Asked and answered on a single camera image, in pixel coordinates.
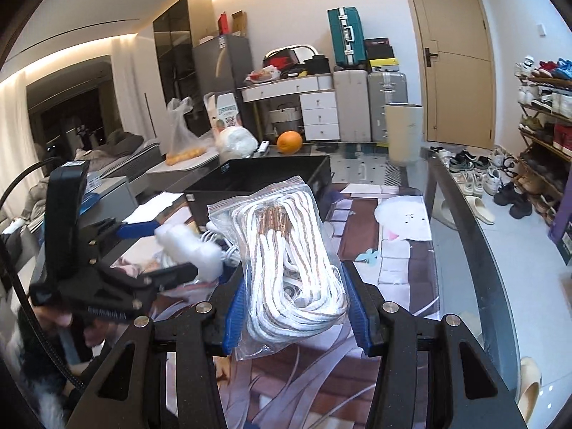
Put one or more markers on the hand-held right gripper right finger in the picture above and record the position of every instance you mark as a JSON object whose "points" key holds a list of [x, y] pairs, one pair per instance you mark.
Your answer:
{"points": [[360, 321]]}

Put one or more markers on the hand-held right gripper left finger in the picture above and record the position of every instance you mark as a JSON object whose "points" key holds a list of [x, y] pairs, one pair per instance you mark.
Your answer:
{"points": [[235, 319]]}

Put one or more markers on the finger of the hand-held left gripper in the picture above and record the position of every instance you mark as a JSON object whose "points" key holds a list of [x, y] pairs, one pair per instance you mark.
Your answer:
{"points": [[134, 230], [174, 275]]}

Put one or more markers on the person's left hand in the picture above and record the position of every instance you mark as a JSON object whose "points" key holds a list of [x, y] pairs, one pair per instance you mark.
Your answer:
{"points": [[67, 320]]}

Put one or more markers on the white paper sheet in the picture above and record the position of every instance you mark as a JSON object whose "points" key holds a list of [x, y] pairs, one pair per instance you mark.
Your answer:
{"points": [[161, 205]]}

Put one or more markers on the grey carton with blue label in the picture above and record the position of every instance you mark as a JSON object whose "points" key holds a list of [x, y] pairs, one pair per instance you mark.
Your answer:
{"points": [[107, 196]]}

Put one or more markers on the white low bench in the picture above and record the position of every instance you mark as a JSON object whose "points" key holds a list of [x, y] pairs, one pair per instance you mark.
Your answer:
{"points": [[178, 172]]}

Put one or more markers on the printed desk mat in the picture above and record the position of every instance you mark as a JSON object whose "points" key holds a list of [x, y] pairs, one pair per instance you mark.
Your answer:
{"points": [[393, 250]]}

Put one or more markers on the grey bed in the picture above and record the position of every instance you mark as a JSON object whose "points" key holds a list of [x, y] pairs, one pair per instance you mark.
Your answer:
{"points": [[120, 149]]}

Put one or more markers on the white curtain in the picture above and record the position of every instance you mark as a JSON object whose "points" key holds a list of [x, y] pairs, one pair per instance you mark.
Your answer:
{"points": [[18, 143]]}

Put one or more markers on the clear bag of small oranges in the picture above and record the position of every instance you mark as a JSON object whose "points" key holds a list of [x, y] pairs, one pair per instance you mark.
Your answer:
{"points": [[183, 143]]}

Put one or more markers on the dark window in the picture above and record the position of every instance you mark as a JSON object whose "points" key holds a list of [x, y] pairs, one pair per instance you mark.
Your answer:
{"points": [[76, 107]]}

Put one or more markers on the white knotted plastic bag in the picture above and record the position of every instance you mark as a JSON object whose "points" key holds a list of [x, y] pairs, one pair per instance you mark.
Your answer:
{"points": [[237, 142]]}

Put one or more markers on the black storage box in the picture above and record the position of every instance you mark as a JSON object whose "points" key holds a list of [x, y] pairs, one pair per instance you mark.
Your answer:
{"points": [[268, 174]]}

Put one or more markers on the printed white pouch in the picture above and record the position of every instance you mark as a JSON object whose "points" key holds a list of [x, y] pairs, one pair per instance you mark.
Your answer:
{"points": [[225, 111]]}

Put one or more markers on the white remote control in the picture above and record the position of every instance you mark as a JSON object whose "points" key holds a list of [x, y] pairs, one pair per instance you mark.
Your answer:
{"points": [[263, 147]]}

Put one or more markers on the white fluffy garment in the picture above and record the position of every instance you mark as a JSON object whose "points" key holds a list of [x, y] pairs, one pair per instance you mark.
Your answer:
{"points": [[31, 393]]}

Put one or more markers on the beige slipper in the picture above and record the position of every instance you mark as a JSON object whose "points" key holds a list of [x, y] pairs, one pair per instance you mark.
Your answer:
{"points": [[480, 210], [531, 388]]}

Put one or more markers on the orange fruit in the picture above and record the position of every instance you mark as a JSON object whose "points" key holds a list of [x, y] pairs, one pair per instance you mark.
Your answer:
{"points": [[289, 142]]}

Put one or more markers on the grey refrigerator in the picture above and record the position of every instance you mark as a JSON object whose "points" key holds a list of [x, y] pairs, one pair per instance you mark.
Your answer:
{"points": [[223, 67]]}

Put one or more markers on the grey lidded pot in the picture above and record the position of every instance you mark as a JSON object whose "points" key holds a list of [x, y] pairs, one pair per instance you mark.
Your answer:
{"points": [[284, 120]]}

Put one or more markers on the dark glass cabinet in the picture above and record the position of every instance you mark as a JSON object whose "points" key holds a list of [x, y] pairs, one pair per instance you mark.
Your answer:
{"points": [[176, 44]]}

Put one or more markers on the white cylindrical bin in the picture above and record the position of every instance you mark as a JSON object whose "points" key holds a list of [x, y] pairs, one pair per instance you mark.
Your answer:
{"points": [[403, 134]]}

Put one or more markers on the cluster of loose sneakers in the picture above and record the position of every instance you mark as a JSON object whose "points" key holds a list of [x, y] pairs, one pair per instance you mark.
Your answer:
{"points": [[482, 172]]}

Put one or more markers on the plate of snacks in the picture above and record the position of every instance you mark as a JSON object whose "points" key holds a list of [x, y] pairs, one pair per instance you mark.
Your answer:
{"points": [[261, 76]]}

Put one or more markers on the beige suitcase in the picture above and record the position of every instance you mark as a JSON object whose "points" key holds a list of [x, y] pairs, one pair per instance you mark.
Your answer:
{"points": [[353, 105]]}

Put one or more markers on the white desk with drawers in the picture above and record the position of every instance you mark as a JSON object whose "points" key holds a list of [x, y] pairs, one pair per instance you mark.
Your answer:
{"points": [[319, 107]]}

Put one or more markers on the purple box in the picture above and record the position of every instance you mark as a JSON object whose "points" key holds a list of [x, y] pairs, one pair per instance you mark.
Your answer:
{"points": [[562, 237]]}

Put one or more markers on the red and black bag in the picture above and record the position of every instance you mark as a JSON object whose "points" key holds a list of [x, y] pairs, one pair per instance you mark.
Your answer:
{"points": [[279, 60]]}

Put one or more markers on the silver suitcase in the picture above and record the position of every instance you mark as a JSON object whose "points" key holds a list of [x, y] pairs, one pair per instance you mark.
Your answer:
{"points": [[388, 91]]}

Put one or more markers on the brown cardboard box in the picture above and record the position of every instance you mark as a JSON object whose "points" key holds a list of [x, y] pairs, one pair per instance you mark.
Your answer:
{"points": [[238, 22]]}

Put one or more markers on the white curved chair back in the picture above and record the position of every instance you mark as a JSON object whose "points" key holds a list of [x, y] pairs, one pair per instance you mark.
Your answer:
{"points": [[304, 50]]}

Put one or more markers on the yellow and black box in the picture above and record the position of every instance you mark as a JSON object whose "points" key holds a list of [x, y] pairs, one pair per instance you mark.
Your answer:
{"points": [[383, 64]]}

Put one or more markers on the wooden shoe rack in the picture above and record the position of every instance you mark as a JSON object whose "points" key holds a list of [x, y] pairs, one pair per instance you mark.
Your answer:
{"points": [[547, 140]]}

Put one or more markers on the black flat box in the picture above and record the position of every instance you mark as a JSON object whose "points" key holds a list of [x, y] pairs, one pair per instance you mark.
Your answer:
{"points": [[379, 48]]}

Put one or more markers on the beige door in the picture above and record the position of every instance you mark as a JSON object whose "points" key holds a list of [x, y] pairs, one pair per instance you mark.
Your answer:
{"points": [[451, 53]]}

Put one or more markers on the teal suitcase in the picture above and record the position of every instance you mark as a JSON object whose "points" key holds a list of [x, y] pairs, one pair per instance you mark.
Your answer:
{"points": [[346, 38]]}

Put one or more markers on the rows of racked shoes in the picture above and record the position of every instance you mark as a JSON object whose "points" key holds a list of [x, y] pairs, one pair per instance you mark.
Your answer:
{"points": [[547, 98]]}

